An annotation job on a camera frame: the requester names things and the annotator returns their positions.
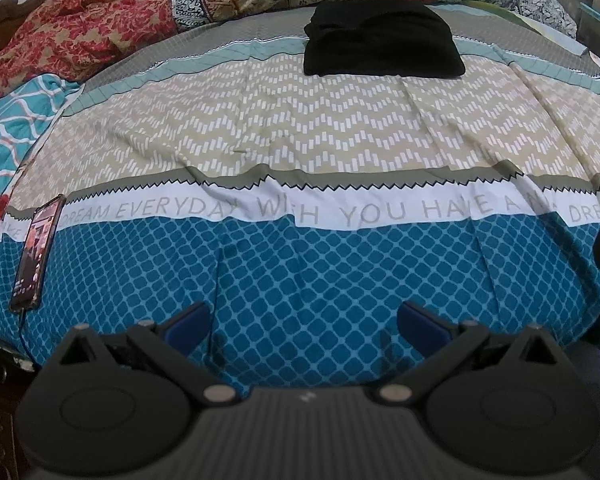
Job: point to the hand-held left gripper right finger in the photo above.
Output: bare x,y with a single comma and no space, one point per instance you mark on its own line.
420,322

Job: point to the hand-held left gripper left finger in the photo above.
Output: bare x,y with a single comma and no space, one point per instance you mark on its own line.
187,322

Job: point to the black pants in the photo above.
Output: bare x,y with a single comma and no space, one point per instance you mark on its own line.
385,40

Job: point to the black smartphone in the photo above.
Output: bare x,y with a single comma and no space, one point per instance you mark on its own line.
36,255

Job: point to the patterned teal and beige bedsheet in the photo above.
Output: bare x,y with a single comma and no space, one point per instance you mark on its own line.
305,130

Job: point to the teal lattice print cloth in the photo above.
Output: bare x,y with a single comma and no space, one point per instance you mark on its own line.
15,125

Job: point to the red floral patchwork quilt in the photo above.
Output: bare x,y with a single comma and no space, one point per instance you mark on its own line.
95,25

